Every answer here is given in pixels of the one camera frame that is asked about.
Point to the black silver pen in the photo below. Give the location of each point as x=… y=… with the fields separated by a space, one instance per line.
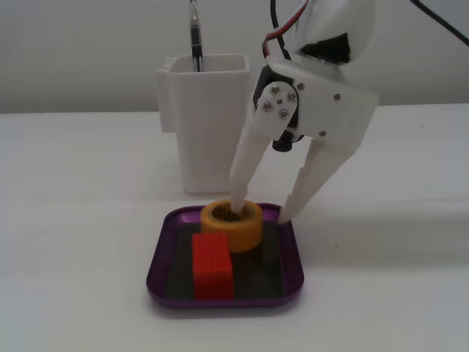
x=195 y=33

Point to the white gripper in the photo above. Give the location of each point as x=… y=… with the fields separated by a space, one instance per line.
x=331 y=106

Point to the red ribbed block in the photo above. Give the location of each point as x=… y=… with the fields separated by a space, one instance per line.
x=212 y=267

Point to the purple metal tray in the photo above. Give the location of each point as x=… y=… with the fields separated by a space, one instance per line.
x=161 y=271

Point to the yellow tape roll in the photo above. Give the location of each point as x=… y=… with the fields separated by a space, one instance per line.
x=242 y=236

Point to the white pen holder box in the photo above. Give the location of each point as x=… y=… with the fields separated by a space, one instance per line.
x=205 y=132

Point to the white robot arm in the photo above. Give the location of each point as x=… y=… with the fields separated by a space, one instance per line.
x=361 y=22

